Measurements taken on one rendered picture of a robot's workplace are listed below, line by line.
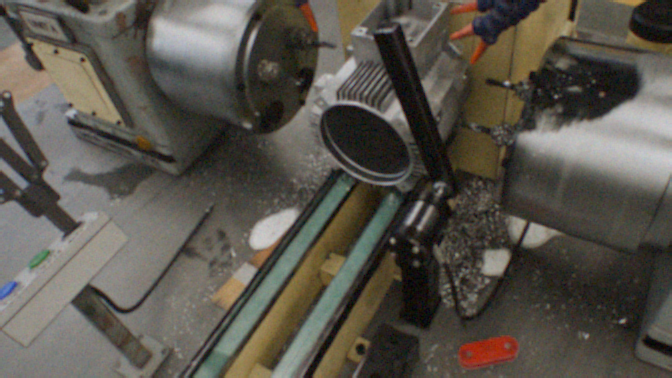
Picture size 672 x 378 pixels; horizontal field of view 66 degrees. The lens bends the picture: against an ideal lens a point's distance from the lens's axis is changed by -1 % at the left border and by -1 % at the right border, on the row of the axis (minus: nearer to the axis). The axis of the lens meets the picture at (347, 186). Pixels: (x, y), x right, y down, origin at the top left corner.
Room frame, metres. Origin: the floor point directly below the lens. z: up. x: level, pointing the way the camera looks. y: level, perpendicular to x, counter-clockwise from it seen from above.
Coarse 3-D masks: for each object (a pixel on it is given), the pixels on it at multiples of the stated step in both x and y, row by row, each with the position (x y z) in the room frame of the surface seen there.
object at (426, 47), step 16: (384, 0) 0.73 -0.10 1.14; (400, 0) 0.73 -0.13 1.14; (416, 0) 0.72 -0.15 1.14; (432, 0) 0.70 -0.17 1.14; (368, 16) 0.69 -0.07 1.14; (384, 16) 0.73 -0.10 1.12; (400, 16) 0.72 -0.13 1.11; (416, 16) 0.71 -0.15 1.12; (432, 16) 0.68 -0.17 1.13; (448, 16) 0.69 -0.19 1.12; (352, 32) 0.65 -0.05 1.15; (368, 32) 0.65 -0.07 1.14; (416, 32) 0.67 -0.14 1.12; (432, 32) 0.64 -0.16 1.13; (368, 48) 0.64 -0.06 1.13; (416, 48) 0.60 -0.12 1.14; (432, 48) 0.64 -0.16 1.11; (416, 64) 0.59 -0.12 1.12; (432, 64) 0.64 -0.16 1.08
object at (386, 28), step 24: (384, 24) 0.51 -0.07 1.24; (384, 48) 0.49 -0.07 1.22; (408, 48) 0.49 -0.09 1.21; (408, 72) 0.48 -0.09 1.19; (408, 96) 0.48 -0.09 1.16; (408, 120) 0.48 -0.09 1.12; (432, 120) 0.47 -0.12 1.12; (432, 144) 0.46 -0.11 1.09; (432, 168) 0.46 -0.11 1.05; (456, 192) 0.45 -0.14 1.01
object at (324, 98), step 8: (448, 40) 0.68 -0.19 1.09; (456, 40) 0.67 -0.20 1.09; (448, 48) 0.67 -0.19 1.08; (456, 48) 0.66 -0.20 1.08; (456, 56) 0.66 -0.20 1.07; (328, 88) 0.61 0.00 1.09; (320, 96) 0.59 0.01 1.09; (328, 96) 0.60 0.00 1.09; (320, 104) 0.60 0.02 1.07; (328, 104) 0.59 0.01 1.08; (400, 112) 0.53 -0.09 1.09; (392, 120) 0.53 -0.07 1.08; (400, 120) 0.52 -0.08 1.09; (400, 128) 0.52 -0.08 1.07; (408, 128) 0.51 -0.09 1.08; (328, 160) 0.60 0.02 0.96; (336, 168) 0.59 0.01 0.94; (400, 184) 0.52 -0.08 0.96; (408, 184) 0.52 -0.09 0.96
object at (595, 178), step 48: (576, 48) 0.50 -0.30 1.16; (624, 48) 0.50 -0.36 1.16; (528, 96) 0.46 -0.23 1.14; (576, 96) 0.44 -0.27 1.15; (624, 96) 0.42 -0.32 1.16; (528, 144) 0.42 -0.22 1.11; (576, 144) 0.39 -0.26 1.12; (624, 144) 0.37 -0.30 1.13; (528, 192) 0.39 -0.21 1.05; (576, 192) 0.36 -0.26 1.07; (624, 192) 0.34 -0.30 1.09; (624, 240) 0.32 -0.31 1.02
